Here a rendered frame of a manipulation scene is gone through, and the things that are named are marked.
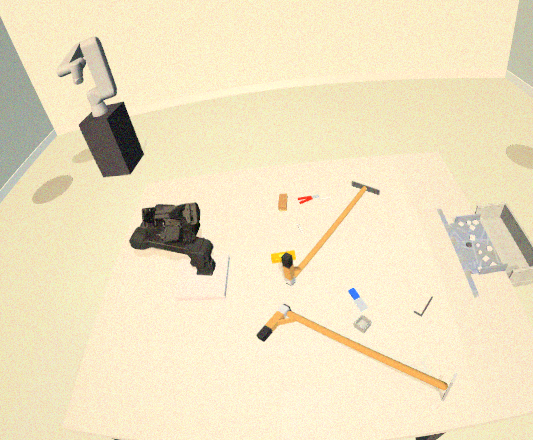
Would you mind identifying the red-handled pliers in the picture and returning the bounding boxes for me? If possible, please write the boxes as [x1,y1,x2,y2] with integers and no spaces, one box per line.
[298,194,319,204]

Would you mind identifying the long-handled scraper with black blade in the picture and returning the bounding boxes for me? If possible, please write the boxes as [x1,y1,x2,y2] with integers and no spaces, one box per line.
[281,180,380,286]

